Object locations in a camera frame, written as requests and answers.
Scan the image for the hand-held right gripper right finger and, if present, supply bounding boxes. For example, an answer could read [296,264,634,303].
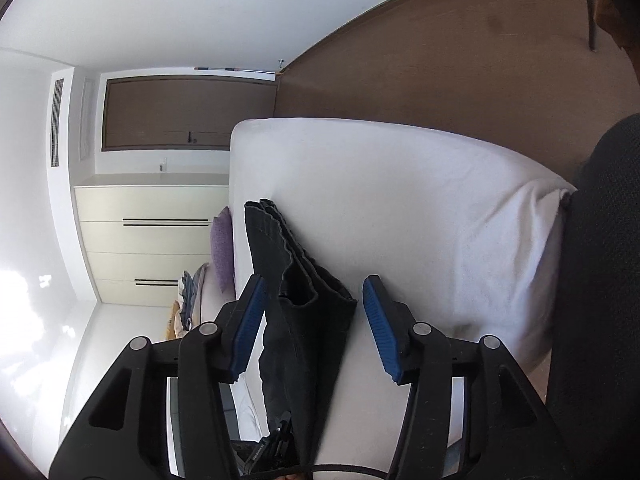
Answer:
[362,274,567,480]

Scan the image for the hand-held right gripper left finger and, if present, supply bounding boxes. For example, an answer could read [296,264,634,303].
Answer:
[47,274,269,480]

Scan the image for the black pants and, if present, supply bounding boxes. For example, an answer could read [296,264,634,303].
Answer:
[244,200,358,480]

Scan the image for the folded beige duvet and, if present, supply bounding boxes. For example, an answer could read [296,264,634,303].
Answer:
[180,262,236,341]

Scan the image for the folded blue clothes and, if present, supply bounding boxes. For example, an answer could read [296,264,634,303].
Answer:
[179,270,206,332]

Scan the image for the yellow pillow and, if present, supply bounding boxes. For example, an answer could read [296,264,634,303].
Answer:
[165,300,187,341]

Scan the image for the purple pillow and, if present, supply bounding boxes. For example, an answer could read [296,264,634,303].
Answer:
[210,206,236,302]

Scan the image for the bed with white sheet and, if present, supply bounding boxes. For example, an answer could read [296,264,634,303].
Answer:
[200,117,579,480]

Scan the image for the cream wardrobe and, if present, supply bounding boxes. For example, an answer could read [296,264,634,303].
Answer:
[74,172,231,307]

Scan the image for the dark cloth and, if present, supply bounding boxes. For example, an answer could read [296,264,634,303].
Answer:
[545,112,640,480]

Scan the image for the brown wooden door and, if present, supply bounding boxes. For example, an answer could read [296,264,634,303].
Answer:
[101,76,278,153]

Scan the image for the white air vent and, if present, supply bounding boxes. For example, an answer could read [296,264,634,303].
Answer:
[50,77,66,168]

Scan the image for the black chair leg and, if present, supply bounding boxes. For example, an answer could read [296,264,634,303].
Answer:
[580,0,601,52]

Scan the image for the black cable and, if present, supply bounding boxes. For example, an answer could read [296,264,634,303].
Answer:
[300,462,396,479]

